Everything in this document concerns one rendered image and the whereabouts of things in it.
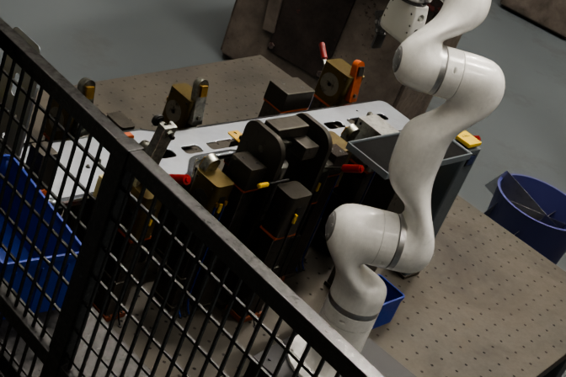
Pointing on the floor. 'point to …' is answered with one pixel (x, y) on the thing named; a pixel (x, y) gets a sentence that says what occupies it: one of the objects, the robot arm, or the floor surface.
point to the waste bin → (530, 212)
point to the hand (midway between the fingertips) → (388, 54)
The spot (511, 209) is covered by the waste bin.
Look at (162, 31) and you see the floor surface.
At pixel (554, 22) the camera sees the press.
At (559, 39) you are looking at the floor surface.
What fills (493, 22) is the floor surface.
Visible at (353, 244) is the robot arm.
